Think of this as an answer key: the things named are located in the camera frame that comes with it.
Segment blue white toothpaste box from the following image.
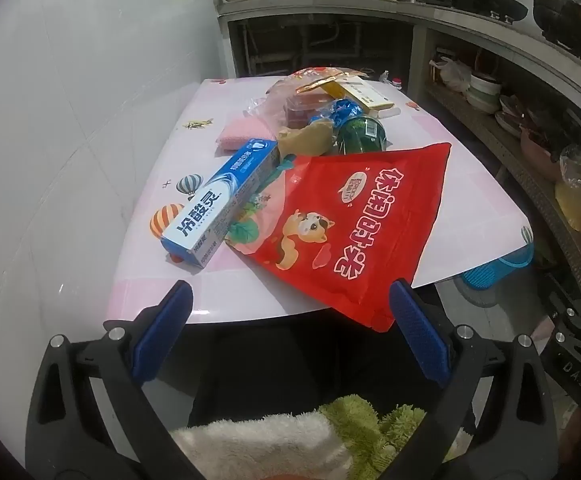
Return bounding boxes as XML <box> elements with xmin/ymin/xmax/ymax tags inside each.
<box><xmin>159</xmin><ymin>137</ymin><xmax>280</xmax><ymax>268</ymax></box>

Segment yellow cardboard box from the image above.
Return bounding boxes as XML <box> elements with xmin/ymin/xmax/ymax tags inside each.
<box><xmin>323</xmin><ymin>80</ymin><xmax>396</xmax><ymax>113</ymax></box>

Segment beige cloth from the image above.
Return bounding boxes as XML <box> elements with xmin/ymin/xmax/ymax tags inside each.
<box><xmin>276</xmin><ymin>122</ymin><xmax>338</xmax><ymax>158</ymax></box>

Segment orange foil wrapper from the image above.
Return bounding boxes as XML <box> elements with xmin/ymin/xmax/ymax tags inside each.
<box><xmin>295</xmin><ymin>71</ymin><xmax>366</xmax><ymax>95</ymax></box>

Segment white green bowl stack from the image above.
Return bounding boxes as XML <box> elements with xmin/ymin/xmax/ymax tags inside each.
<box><xmin>467</xmin><ymin>72</ymin><xmax>502</xmax><ymax>113</ymax></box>

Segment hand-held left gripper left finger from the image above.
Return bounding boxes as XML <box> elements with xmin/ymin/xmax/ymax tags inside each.
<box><xmin>25</xmin><ymin>280</ymin><xmax>194</xmax><ymax>480</ymax></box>

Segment concrete kitchen counter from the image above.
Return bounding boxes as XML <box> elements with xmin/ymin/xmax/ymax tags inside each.
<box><xmin>217</xmin><ymin>0</ymin><xmax>581</xmax><ymax>331</ymax></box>

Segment pink basin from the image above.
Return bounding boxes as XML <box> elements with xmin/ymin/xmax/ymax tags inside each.
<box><xmin>520</xmin><ymin>127</ymin><xmax>563</xmax><ymax>181</ymax></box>

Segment blue crumpled wrapper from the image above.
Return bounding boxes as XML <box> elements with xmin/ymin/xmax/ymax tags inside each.
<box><xmin>310</xmin><ymin>99</ymin><xmax>368</xmax><ymax>128</ymax></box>

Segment clear bag of red snacks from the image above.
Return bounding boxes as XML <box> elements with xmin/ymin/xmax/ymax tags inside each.
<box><xmin>243</xmin><ymin>75</ymin><xmax>331</xmax><ymax>131</ymax></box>

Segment red snack bag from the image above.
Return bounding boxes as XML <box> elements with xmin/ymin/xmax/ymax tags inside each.
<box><xmin>225</xmin><ymin>142</ymin><xmax>452</xmax><ymax>333</ymax></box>

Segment blue plastic basket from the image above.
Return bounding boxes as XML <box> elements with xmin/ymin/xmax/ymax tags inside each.
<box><xmin>460</xmin><ymin>252</ymin><xmax>533</xmax><ymax>291</ymax></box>

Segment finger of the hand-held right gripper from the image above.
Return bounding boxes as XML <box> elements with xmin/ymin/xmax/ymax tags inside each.
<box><xmin>547</xmin><ymin>282</ymin><xmax>581</xmax><ymax>346</ymax></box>

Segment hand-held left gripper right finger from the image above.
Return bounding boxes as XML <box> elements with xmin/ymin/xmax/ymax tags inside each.
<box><xmin>380</xmin><ymin>279</ymin><xmax>558</xmax><ymax>480</ymax></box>

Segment white plates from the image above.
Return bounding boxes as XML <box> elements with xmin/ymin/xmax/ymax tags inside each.
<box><xmin>495</xmin><ymin>95</ymin><xmax>530</xmax><ymax>136</ymax></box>

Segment white green fluffy garment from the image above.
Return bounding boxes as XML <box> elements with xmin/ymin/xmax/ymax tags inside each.
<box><xmin>170</xmin><ymin>394</ymin><xmax>463</xmax><ymax>480</ymax></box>

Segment green plastic bottle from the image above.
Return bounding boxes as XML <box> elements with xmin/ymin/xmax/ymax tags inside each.
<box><xmin>337</xmin><ymin>115</ymin><xmax>387</xmax><ymax>155</ymax></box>

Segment pink sponge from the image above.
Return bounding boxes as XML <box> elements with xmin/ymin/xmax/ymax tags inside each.
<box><xmin>219</xmin><ymin>119</ymin><xmax>277</xmax><ymax>153</ymax></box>

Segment white plastic bag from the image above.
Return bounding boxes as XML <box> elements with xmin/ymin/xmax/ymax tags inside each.
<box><xmin>430</xmin><ymin>57</ymin><xmax>471</xmax><ymax>92</ymax></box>

